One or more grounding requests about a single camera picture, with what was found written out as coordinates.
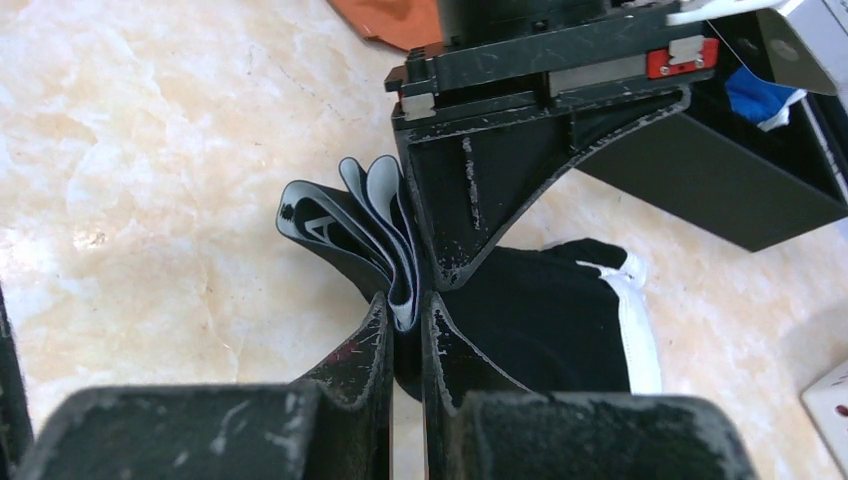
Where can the black underwear white trim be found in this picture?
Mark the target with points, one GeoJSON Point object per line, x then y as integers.
{"type": "Point", "coordinates": [570, 317]}

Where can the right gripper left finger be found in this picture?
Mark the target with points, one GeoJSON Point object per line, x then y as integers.
{"type": "Point", "coordinates": [333, 422]}

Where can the orange underwear cream waistband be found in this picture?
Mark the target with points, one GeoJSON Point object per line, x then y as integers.
{"type": "Point", "coordinates": [402, 24]}

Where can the black display case glass lid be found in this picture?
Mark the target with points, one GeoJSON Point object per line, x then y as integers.
{"type": "Point", "coordinates": [714, 169]}

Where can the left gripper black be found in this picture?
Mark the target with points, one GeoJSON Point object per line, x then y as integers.
{"type": "Point", "coordinates": [517, 93]}

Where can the white plastic basket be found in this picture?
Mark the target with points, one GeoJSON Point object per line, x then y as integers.
{"type": "Point", "coordinates": [826, 403]}

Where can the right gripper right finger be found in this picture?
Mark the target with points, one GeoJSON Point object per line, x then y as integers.
{"type": "Point", "coordinates": [480, 423]}

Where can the royal blue underwear white trim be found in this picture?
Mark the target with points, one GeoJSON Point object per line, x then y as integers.
{"type": "Point", "coordinates": [766, 105]}

